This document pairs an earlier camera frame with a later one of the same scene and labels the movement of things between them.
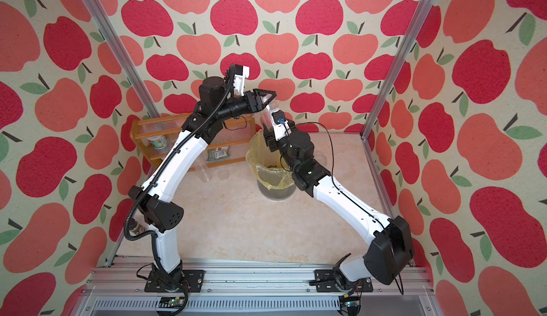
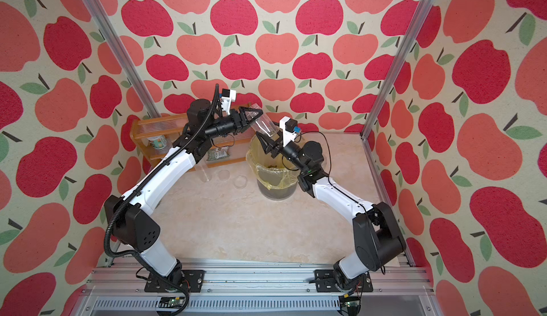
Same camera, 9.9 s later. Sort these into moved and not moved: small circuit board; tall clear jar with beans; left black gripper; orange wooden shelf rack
Moved: left black gripper
Not moved: tall clear jar with beans; orange wooden shelf rack; small circuit board
